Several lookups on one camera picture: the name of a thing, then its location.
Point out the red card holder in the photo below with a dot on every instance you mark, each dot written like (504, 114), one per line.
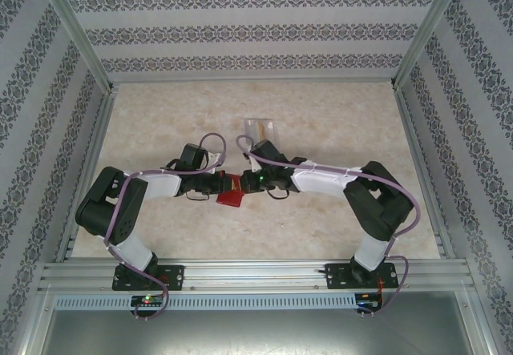
(230, 198)

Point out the clear plastic card case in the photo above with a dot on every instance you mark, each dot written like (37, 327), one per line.
(260, 126)

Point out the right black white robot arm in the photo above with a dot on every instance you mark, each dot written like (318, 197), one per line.
(376, 210)

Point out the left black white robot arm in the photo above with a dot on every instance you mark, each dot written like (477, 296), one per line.
(100, 215)

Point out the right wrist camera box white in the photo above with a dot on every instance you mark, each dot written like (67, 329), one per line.
(256, 166)

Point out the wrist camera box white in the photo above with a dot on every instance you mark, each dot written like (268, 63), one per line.
(214, 156)
(256, 166)

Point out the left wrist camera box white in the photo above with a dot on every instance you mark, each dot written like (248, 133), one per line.
(214, 156)

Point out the aluminium mounting rail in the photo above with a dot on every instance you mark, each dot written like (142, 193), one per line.
(256, 275)

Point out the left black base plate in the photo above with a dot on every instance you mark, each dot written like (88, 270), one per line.
(176, 277)

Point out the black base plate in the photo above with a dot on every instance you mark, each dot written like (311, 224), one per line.
(334, 277)
(176, 277)

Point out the aluminium table edge rail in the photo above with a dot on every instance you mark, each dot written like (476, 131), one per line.
(256, 81)
(410, 130)
(99, 130)

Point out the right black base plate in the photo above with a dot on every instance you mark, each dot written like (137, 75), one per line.
(334, 277)

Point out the aluminium frame post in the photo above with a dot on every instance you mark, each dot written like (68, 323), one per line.
(425, 30)
(79, 30)

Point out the aluminium frame leg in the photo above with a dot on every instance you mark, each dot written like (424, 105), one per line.
(481, 323)
(34, 323)

